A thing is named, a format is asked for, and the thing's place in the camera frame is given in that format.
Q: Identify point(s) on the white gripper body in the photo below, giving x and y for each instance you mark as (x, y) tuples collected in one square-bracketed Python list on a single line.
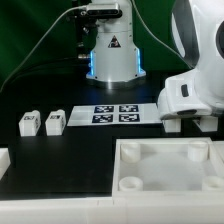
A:
[(179, 99)]

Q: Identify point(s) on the white square tabletop part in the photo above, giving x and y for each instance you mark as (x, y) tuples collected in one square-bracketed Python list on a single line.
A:
[(167, 165)]

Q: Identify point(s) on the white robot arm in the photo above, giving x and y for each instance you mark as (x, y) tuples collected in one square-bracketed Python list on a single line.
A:
[(198, 34)]

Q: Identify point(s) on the white sheet with tag markers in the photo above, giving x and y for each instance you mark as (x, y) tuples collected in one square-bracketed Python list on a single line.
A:
[(119, 114)]

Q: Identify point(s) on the white left obstacle block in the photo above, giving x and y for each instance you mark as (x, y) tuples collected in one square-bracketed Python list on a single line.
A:
[(4, 161)]

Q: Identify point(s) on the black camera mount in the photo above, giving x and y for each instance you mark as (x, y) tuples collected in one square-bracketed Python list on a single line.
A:
[(85, 21)]

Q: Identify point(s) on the white front fence rail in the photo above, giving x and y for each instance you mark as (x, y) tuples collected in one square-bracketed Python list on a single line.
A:
[(167, 210)]

